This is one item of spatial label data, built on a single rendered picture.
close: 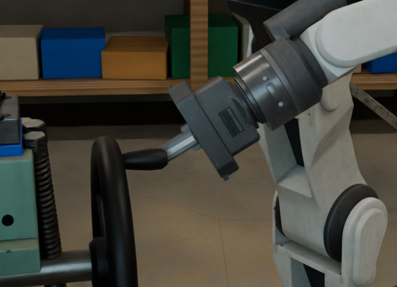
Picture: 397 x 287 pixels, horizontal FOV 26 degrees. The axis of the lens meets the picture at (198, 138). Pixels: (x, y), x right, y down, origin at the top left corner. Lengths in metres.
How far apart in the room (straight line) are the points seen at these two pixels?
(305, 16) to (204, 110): 0.16
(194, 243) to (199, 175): 0.58
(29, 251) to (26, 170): 0.08
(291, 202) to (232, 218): 1.49
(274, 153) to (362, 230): 0.20
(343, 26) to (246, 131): 0.16
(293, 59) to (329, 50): 0.04
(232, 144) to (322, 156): 0.47
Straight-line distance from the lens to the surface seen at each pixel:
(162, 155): 0.97
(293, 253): 1.60
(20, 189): 0.90
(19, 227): 0.91
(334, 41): 0.96
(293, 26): 1.00
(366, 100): 2.94
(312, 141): 1.37
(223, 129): 0.98
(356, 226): 1.49
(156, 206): 3.09
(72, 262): 0.97
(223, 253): 2.76
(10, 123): 0.89
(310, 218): 1.50
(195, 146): 0.99
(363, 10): 0.97
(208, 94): 0.97
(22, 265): 0.91
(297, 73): 0.96
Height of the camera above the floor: 1.27
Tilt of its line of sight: 20 degrees down
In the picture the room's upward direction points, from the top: straight up
